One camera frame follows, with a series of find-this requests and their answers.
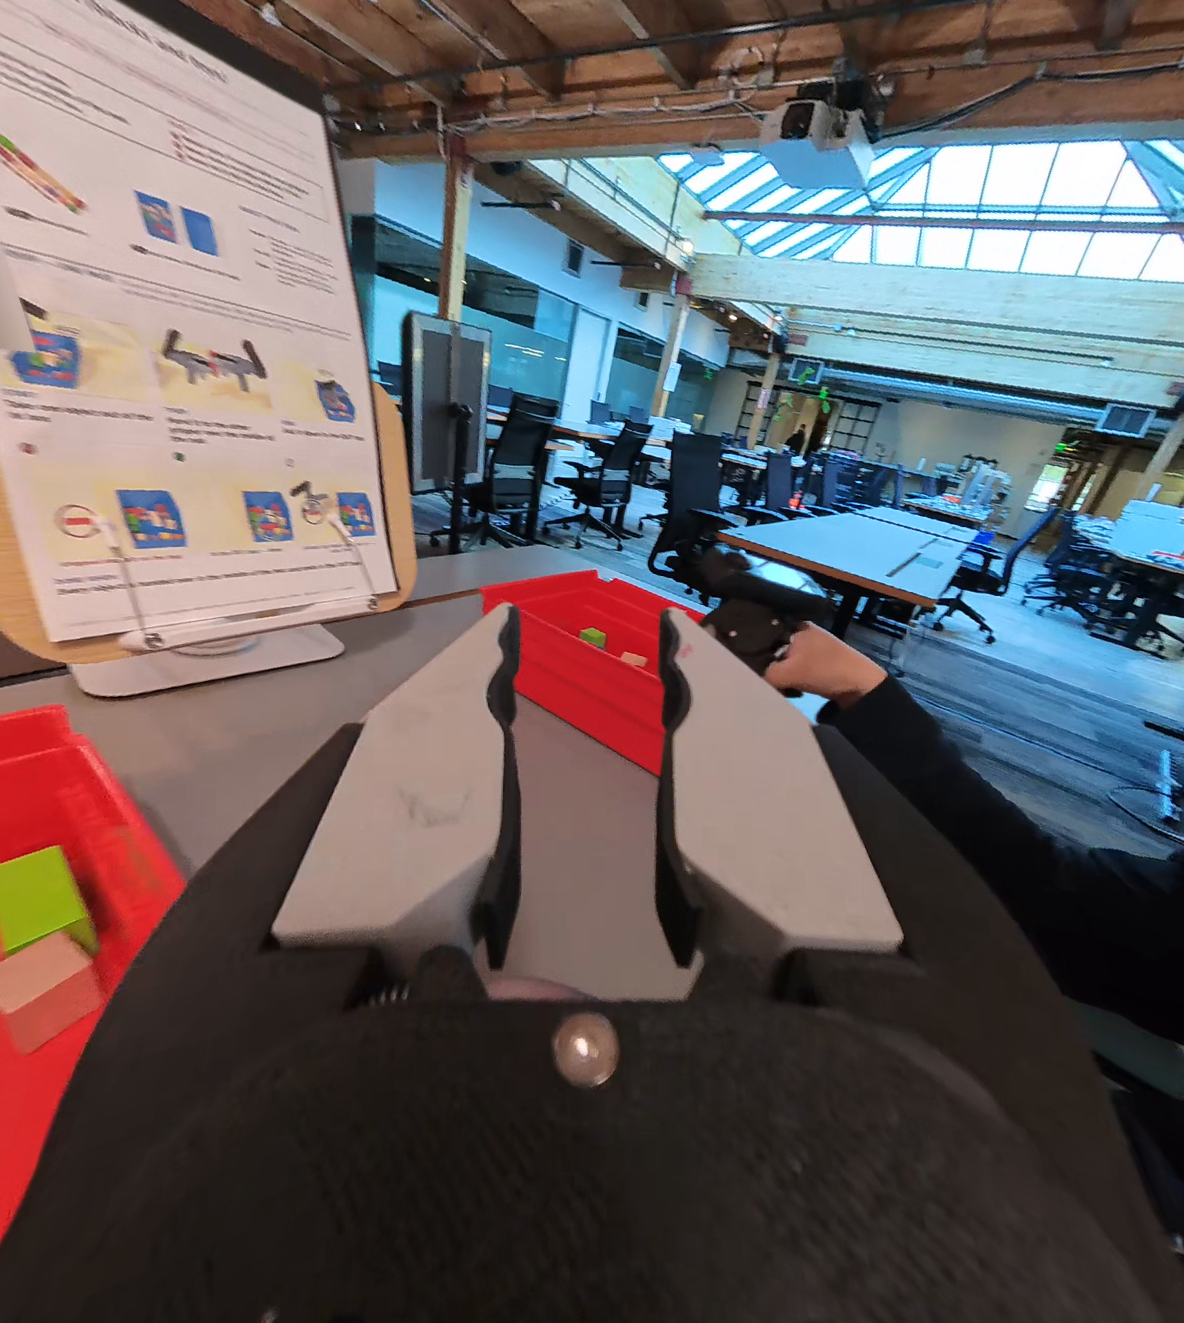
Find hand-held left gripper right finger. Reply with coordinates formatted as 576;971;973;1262
652;608;905;970

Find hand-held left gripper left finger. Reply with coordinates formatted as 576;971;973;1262
270;603;523;970

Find person's right forearm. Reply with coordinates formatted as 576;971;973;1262
818;674;1184;1055

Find person's right hand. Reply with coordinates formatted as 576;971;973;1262
763;624;890;711

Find grey office table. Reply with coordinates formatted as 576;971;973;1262
714;504;988;634

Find black office chair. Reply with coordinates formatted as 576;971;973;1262
428;395;559;551
930;508;1057;646
646;430;730;599
548;417;652;552

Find white stand base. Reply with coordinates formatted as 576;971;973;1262
67;617;347;700

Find wooden display board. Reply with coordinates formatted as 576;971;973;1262
0;340;420;665

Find monitor on floor stand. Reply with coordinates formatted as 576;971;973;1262
399;309;496;554

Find thick green wooden block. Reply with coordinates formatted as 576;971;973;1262
0;843;100;959

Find natural wooden cube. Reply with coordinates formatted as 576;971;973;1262
0;929;106;1057

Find white ceiling projector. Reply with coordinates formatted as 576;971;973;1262
755;95;879;191

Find printed instruction sheet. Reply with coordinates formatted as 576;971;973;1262
0;0;399;645

